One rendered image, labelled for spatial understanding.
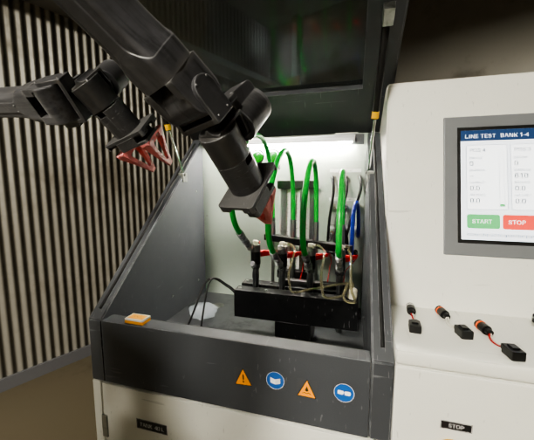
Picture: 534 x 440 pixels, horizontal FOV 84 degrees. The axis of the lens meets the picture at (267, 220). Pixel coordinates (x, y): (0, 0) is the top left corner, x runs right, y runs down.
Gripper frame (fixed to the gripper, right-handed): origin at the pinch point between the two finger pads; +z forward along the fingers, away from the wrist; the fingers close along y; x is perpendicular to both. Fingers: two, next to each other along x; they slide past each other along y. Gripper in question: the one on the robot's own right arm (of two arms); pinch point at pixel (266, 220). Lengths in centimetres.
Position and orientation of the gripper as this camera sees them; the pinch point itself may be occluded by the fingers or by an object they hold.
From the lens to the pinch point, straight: 54.3
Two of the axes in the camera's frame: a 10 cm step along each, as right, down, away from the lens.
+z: 3.5, 6.4, 6.9
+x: -8.6, -0.6, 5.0
